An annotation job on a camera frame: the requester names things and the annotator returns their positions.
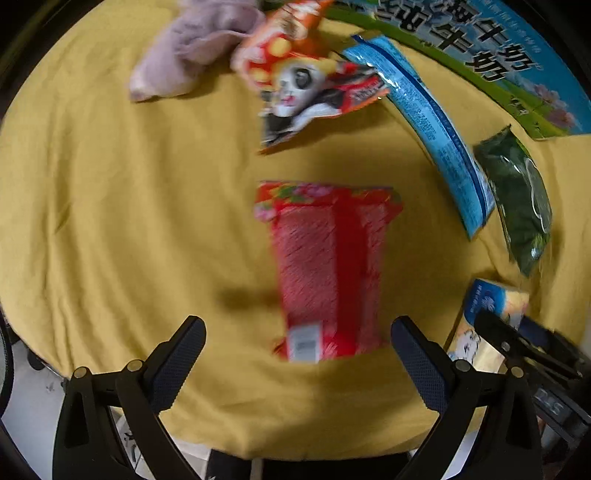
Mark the purple cloth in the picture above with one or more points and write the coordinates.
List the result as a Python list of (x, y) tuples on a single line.
[(203, 32)]

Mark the orange panda snack bag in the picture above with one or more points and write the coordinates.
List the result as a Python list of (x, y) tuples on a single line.
[(285, 62)]

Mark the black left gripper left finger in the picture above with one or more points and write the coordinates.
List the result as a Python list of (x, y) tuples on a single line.
[(87, 444)]

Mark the yellow tablecloth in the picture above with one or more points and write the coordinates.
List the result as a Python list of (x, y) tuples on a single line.
[(119, 220)]

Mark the blue printed cardboard box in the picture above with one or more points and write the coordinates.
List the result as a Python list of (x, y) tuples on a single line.
[(490, 45)]

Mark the green snack bag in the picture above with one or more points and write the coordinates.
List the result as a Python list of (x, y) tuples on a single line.
[(521, 197)]

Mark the blue snack packet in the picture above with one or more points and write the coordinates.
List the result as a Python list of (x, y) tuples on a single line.
[(411, 97)]

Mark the red snack packet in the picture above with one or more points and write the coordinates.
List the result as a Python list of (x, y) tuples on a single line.
[(328, 242)]

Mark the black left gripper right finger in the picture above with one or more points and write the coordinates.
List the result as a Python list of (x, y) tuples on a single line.
[(450, 388)]

